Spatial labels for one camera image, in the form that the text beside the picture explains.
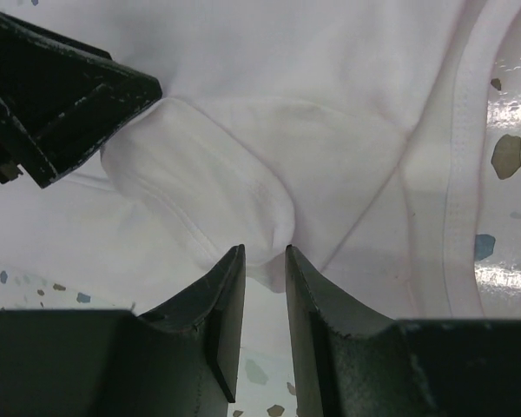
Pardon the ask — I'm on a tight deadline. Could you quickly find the white t shirt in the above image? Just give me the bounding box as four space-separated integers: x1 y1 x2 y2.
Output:
0 1 521 317

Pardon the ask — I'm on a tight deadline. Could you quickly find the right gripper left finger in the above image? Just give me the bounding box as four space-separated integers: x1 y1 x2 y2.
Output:
0 245 246 416

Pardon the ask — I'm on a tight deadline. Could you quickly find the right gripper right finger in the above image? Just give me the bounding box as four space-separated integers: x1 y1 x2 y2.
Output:
285 246 521 416

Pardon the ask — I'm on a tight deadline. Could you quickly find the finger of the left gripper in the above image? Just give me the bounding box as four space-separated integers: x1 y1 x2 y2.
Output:
0 11 162 188

